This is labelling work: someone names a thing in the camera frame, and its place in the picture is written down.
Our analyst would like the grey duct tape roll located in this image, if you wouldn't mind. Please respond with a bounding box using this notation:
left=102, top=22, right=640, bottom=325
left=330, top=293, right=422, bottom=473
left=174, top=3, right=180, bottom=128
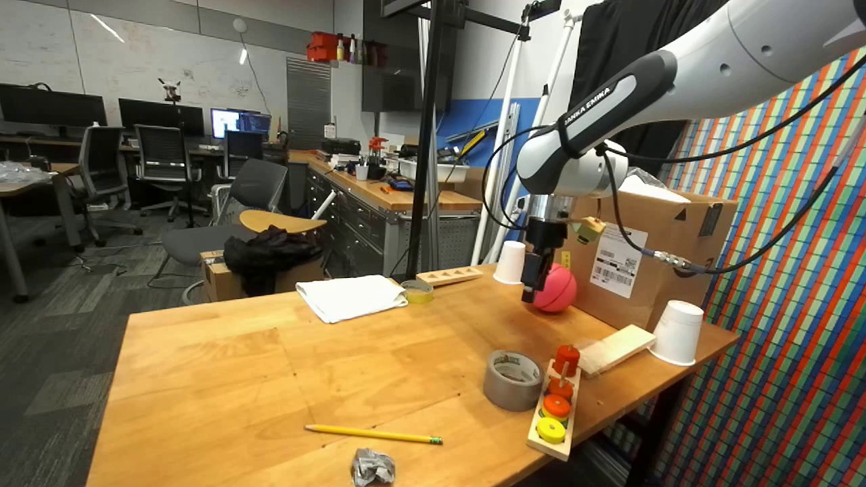
left=481, top=348, right=542, bottom=412

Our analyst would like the red stacking ring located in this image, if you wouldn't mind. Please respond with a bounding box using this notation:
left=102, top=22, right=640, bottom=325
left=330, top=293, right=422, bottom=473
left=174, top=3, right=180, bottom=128
left=553, top=344, right=583, bottom=378

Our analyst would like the black bag on box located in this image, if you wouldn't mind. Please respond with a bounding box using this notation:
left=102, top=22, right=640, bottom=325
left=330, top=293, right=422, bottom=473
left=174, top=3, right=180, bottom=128
left=222, top=228, right=323, bottom=295

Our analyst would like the black vertical pole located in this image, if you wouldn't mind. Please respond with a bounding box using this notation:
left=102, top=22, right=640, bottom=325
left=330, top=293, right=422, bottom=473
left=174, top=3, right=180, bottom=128
left=406, top=0, right=465, bottom=278

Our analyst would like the wooden workbench with drawers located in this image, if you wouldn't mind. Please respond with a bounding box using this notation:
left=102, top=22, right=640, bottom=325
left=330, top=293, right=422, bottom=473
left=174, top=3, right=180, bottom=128
left=289, top=148, right=480, bottom=275

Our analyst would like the white folded cloth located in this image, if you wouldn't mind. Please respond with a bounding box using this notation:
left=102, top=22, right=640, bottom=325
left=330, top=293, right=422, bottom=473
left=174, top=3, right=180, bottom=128
left=295, top=275, right=406, bottom=325

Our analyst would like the crumpled foil ball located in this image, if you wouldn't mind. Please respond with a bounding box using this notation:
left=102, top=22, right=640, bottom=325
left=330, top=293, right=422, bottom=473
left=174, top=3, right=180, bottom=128
left=353, top=450, right=396, bottom=487

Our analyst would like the yellow stacking ring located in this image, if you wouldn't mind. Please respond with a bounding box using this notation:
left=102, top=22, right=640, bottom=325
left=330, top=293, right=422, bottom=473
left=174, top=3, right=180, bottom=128
left=537, top=413, right=572, bottom=447

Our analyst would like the black office chair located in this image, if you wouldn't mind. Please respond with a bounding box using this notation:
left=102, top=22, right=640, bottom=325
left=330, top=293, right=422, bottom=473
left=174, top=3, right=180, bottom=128
left=136, top=124, right=197, bottom=224
left=78, top=128, right=144, bottom=247

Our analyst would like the pink toy basketball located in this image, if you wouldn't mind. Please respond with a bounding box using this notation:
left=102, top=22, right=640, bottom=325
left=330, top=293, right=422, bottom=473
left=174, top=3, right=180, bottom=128
left=533, top=266, right=576, bottom=313

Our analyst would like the lit computer screen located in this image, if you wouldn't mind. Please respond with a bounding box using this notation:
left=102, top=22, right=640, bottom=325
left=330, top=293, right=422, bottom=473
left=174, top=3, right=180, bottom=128
left=211, top=109, right=270, bottom=138

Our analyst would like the cardboard shipping box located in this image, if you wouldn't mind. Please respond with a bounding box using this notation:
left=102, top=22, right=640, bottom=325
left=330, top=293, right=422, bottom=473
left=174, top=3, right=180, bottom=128
left=563, top=191, right=737, bottom=331

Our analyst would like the red container on shelf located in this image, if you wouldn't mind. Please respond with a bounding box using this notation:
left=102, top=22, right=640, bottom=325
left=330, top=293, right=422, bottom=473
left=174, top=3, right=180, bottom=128
left=307, top=33, right=338, bottom=63

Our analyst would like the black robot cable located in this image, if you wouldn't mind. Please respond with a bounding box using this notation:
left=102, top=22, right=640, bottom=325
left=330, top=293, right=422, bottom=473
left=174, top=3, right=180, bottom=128
left=602, top=52, right=866, bottom=278

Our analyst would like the small cardboard box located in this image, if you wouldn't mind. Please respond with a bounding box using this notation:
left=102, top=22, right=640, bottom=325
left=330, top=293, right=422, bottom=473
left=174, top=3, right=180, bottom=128
left=201, top=251, right=324, bottom=301

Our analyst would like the left wooden desk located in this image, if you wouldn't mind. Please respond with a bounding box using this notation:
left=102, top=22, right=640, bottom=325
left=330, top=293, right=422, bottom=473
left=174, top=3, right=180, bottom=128
left=0, top=161, right=85, bottom=301

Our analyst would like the white paper cup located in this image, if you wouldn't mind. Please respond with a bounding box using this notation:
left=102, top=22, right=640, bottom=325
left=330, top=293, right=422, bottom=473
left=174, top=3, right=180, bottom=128
left=492, top=241, right=526, bottom=285
left=653, top=301, right=703, bottom=364

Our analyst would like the yellow pencil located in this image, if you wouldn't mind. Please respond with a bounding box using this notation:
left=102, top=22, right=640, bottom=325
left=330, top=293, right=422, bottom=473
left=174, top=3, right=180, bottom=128
left=304, top=421, right=443, bottom=447

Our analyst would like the black computer monitor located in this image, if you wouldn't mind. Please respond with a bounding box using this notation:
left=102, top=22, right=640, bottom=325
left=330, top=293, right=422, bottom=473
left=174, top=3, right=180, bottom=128
left=119, top=98, right=203, bottom=138
left=0, top=84, right=107, bottom=138

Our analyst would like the grey office chair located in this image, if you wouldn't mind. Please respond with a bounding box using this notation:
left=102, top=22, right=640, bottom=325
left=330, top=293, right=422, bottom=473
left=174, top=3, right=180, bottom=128
left=163, top=159, right=286, bottom=266

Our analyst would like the light wooden block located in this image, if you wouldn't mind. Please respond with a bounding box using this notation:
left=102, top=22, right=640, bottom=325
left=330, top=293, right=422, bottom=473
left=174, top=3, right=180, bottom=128
left=579, top=325, right=655, bottom=375

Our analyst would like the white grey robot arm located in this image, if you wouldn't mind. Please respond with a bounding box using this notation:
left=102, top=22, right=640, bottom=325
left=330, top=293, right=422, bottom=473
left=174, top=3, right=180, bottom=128
left=518, top=0, right=866, bottom=302

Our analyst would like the wooden strip with holes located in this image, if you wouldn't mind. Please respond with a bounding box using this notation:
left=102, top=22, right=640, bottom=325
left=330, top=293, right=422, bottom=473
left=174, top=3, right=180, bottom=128
left=416, top=266, right=481, bottom=290

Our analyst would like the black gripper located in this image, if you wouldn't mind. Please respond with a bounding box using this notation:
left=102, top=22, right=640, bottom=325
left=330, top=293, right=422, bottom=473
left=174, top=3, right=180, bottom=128
left=523, top=218, right=569, bottom=302

